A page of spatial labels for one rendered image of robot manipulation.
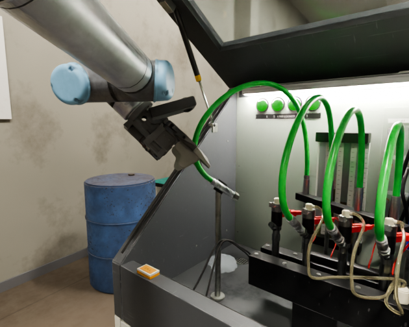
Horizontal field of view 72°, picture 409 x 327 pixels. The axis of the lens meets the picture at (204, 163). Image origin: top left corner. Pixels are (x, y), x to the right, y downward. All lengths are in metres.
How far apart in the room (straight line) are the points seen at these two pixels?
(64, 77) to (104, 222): 1.78
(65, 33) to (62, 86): 0.24
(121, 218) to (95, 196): 0.25
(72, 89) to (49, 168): 2.26
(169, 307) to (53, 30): 0.57
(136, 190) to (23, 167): 0.98
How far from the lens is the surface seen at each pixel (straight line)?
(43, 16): 0.34
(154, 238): 0.86
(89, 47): 0.38
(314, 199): 0.89
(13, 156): 2.69
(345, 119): 0.60
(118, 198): 2.20
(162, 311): 0.73
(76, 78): 0.57
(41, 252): 2.96
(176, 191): 0.89
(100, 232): 2.34
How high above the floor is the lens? 1.32
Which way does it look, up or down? 8 degrees down
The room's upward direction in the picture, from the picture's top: straight up
